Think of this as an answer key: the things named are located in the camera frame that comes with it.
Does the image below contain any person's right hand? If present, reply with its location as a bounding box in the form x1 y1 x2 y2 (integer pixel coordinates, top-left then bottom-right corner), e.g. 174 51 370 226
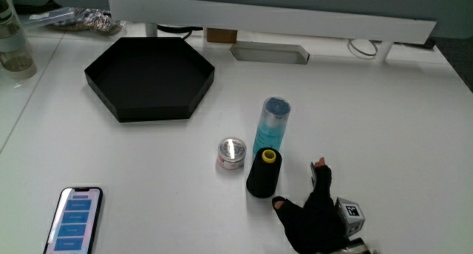
272 157 366 254

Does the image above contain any black sewing thread spool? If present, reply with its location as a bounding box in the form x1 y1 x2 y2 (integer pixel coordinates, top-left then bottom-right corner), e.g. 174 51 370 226
245 147 283 199

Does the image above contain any clear bottle with blue liquid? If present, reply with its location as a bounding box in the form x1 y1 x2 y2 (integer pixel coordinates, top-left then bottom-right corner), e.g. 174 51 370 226
252 96 292 156

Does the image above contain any small round silver-lidded tin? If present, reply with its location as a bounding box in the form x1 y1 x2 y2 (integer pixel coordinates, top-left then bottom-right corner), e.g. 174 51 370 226
217 137 248 171

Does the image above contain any brown cardboard box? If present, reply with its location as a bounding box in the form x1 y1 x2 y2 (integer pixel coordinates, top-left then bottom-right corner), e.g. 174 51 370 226
205 27 239 44

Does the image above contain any white monitor riser shelf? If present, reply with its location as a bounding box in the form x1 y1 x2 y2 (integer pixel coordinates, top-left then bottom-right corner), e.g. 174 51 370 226
107 0 438 63

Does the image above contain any black hexagonal tray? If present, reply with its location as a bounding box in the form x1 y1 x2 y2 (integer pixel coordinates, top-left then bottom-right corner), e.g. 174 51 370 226
84 36 216 123

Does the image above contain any black smartphone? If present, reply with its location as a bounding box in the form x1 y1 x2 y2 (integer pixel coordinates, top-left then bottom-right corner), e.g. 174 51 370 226
42 186 104 254

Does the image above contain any clear plastic bag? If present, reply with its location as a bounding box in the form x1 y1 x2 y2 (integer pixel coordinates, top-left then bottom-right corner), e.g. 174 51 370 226
28 7 126 36

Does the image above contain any clear water bottle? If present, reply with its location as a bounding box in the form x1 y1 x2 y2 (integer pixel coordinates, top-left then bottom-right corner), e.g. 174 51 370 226
0 0 38 80

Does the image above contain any black cable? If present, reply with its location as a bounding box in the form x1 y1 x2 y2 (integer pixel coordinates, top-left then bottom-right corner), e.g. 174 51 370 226
157 24 204 40

